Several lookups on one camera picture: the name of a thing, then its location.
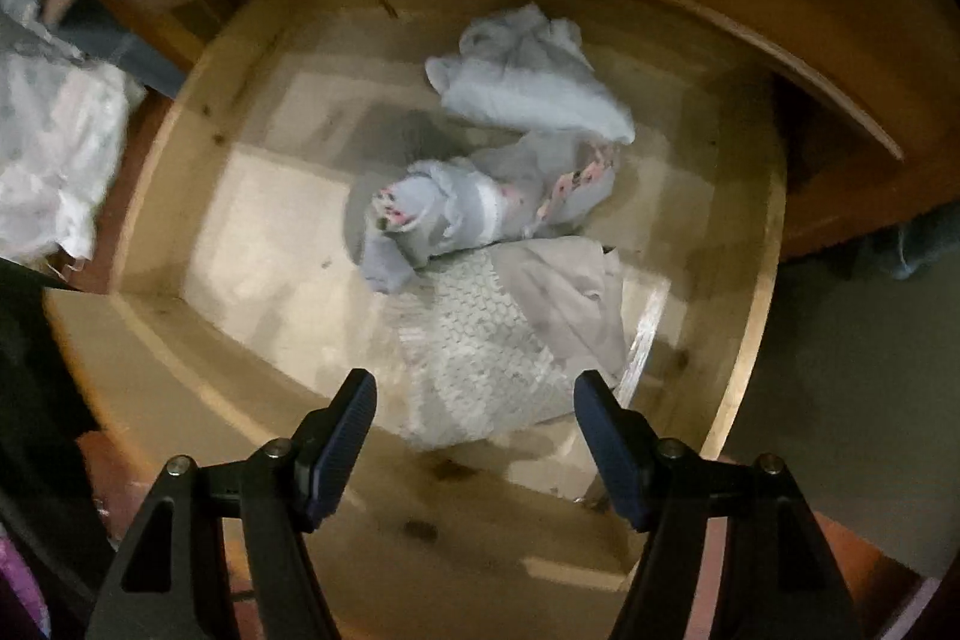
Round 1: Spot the grey floral underwear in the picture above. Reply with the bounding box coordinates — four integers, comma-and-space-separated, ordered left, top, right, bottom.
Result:
358, 133, 619, 294

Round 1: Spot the beige lace underwear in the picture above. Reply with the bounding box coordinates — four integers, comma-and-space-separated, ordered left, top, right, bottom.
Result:
386, 236, 628, 450

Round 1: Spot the wooden drawer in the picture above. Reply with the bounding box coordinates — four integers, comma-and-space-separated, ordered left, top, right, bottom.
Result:
47, 0, 784, 638

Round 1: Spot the white plastic bag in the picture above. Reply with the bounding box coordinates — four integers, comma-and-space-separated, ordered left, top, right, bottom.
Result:
2, 0, 146, 263

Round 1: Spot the light grey underwear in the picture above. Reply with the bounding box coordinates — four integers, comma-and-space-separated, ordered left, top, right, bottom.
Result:
425, 3, 636, 145

